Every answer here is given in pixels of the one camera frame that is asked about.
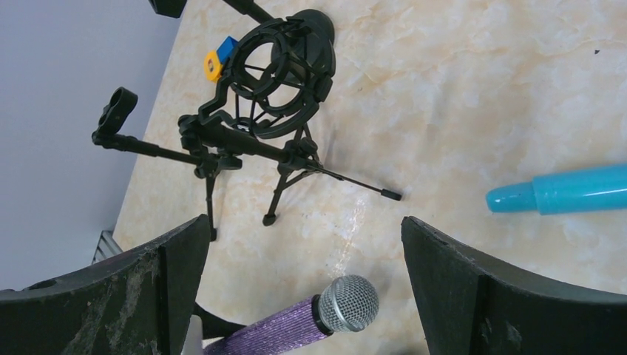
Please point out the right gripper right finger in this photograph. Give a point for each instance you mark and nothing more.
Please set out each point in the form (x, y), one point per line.
(470, 302)

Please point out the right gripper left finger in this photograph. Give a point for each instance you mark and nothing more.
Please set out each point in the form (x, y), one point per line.
(137, 302)

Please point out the purple glitter microphone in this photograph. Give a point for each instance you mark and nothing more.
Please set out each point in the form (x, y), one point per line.
(348, 305)

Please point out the tripod stand with clip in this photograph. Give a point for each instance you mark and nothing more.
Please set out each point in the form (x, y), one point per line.
(207, 165)

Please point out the tripod stand with shock mount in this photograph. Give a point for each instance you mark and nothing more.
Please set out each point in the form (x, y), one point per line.
(270, 122)

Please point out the round base clamp stand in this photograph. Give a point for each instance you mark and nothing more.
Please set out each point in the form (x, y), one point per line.
(297, 49)

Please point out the blue plastic tube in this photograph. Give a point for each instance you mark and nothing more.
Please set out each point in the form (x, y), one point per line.
(594, 189)

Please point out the yellow traffic light brick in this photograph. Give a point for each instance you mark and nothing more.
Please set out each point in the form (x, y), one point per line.
(212, 66)

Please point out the blue toy brick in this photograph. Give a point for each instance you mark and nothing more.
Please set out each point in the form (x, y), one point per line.
(225, 50)

